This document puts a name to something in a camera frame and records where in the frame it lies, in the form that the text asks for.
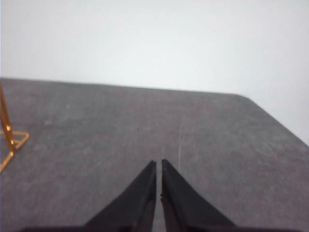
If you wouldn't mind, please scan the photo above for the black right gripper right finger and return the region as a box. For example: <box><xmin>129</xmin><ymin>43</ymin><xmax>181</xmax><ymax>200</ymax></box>
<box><xmin>161</xmin><ymin>159</ymin><xmax>238</xmax><ymax>232</ymax></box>

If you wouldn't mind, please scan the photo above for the gold wire cup rack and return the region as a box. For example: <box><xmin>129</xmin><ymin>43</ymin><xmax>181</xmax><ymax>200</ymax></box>
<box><xmin>0</xmin><ymin>84</ymin><xmax>30</xmax><ymax>173</ymax></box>

